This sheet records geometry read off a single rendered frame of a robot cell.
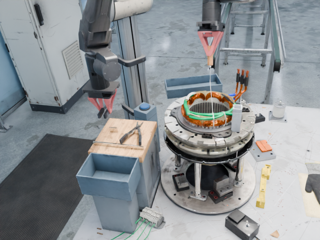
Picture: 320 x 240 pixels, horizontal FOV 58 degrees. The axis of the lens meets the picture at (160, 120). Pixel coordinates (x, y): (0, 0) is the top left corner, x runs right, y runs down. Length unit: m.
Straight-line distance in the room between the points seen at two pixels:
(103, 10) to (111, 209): 0.62
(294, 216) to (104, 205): 0.67
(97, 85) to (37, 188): 1.74
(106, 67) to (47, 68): 2.34
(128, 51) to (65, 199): 1.39
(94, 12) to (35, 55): 2.37
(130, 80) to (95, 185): 0.59
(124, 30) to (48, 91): 2.09
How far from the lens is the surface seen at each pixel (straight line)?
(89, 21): 0.80
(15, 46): 3.22
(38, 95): 3.39
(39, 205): 2.40
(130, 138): 1.01
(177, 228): 1.10
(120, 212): 1.01
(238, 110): 0.93
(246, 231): 1.05
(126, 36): 1.28
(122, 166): 0.98
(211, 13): 0.92
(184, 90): 1.28
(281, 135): 1.52
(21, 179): 2.68
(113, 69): 0.80
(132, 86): 1.36
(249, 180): 1.23
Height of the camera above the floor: 1.69
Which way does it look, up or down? 35 degrees down
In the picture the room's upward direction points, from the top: 5 degrees counter-clockwise
